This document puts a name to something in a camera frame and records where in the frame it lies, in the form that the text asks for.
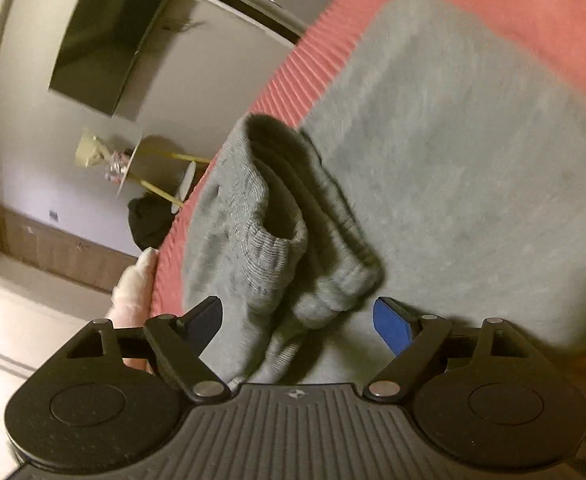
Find grey pants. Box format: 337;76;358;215
180;0;586;387

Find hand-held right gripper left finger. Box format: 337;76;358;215
67;296;227;404

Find black cloth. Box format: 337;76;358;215
127;195;179;251

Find pink ornament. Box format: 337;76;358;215
104;150;132;184

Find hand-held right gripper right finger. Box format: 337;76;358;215
363;297;530;403

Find brown wooden panel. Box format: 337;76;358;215
0;200;139;294

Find pink plush pillow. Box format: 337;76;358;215
110;247;159;375

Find red ribbed blanket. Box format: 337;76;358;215
150;0;586;322

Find black wall screen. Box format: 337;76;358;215
48;0;174;119

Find yellow side table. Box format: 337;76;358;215
116;134;213;209

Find cream ornament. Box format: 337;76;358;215
75;132;112;171

